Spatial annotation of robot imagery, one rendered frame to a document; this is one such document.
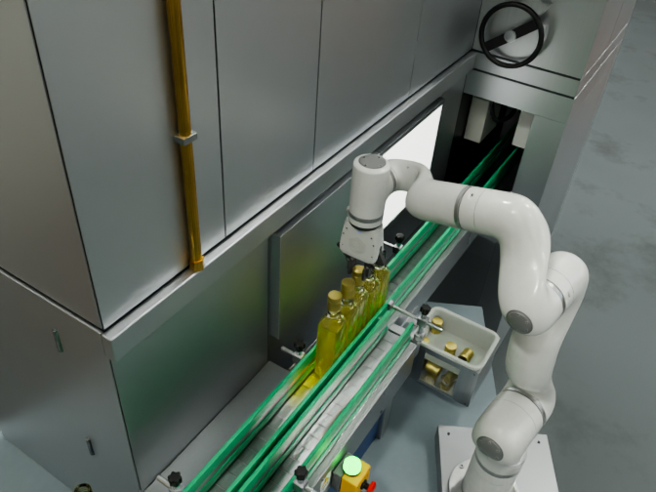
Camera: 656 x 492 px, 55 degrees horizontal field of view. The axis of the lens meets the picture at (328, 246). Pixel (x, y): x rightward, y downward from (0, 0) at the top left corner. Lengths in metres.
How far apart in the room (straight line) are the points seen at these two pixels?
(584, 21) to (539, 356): 1.17
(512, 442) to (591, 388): 1.91
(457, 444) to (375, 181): 0.88
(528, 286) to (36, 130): 0.85
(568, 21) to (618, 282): 2.17
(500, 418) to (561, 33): 1.25
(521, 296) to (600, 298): 2.70
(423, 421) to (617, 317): 1.98
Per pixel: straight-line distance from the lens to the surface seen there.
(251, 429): 1.57
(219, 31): 1.10
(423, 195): 1.31
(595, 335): 3.66
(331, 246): 1.70
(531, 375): 1.41
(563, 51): 2.23
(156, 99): 1.03
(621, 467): 3.16
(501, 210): 1.22
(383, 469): 1.93
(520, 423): 1.51
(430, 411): 2.07
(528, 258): 1.22
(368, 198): 1.42
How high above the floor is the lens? 2.38
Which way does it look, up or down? 39 degrees down
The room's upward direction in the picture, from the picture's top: 5 degrees clockwise
